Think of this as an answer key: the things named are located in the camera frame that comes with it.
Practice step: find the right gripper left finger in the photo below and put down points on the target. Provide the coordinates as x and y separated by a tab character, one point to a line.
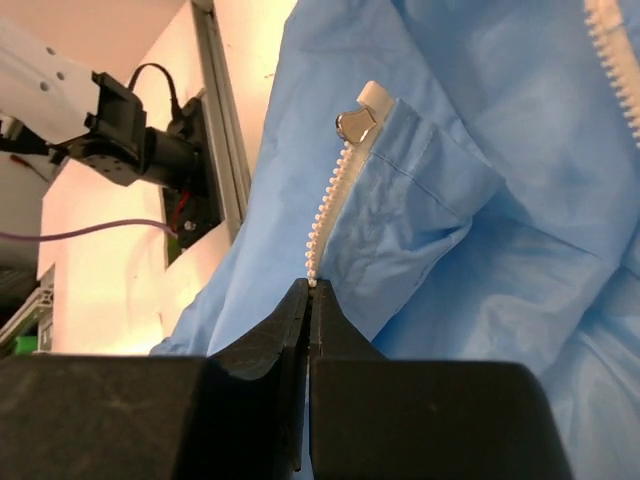
237	414

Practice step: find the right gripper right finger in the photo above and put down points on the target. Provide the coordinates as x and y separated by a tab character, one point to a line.
371	417

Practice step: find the light blue zip jacket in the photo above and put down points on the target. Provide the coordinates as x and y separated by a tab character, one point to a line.
495	216

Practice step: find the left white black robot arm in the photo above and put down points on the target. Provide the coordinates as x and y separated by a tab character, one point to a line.
60	108

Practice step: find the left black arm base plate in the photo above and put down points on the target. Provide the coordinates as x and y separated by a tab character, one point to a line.
195	209

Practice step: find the front aluminium frame rail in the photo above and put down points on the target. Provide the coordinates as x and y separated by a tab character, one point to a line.
105	286

